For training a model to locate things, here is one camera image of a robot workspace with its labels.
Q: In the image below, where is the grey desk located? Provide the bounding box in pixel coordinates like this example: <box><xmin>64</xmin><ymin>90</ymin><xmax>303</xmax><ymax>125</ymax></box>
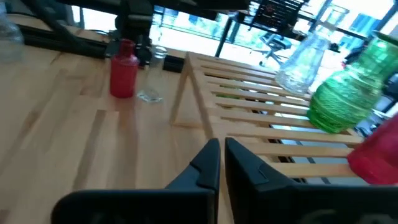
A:
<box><xmin>214</xmin><ymin>0</ymin><xmax>374</xmax><ymax>58</ymax></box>

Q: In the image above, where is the office chair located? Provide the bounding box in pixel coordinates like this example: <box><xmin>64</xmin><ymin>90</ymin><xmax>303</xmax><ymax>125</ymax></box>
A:
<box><xmin>257</xmin><ymin>30</ymin><xmax>295</xmax><ymax>68</ymax></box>

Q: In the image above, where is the red cylindrical glass vase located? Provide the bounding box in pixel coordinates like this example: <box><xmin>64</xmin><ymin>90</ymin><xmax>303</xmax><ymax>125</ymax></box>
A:
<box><xmin>347</xmin><ymin>113</ymin><xmax>398</xmax><ymax>186</ymax></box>

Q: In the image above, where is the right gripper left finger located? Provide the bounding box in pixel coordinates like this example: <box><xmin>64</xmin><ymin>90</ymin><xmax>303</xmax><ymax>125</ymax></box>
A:
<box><xmin>51</xmin><ymin>138</ymin><xmax>221</xmax><ymax>224</ymax></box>

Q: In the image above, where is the red ribbed bottle vase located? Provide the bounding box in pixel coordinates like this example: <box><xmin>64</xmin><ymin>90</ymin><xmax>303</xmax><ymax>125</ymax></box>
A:
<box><xmin>109</xmin><ymin>39</ymin><xmax>140</xmax><ymax>99</ymax></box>

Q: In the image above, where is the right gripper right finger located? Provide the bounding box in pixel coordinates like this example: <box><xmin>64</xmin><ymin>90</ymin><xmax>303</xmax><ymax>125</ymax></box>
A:
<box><xmin>225</xmin><ymin>138</ymin><xmax>398</xmax><ymax>224</ymax></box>

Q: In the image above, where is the clear conical glass vase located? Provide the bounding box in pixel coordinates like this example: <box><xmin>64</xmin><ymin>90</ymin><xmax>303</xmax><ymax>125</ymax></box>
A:
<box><xmin>136</xmin><ymin>45</ymin><xmax>169</xmax><ymax>103</ymax></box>

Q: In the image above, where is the green bulbous glass vase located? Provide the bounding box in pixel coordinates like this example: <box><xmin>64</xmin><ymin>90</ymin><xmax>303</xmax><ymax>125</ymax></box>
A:
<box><xmin>307</xmin><ymin>30</ymin><xmax>398</xmax><ymax>134</ymax></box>

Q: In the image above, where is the wooden slatted shelf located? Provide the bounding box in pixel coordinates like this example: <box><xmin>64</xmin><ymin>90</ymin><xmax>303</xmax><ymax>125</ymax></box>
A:
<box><xmin>169</xmin><ymin>51</ymin><xmax>371</xmax><ymax>187</ymax></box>

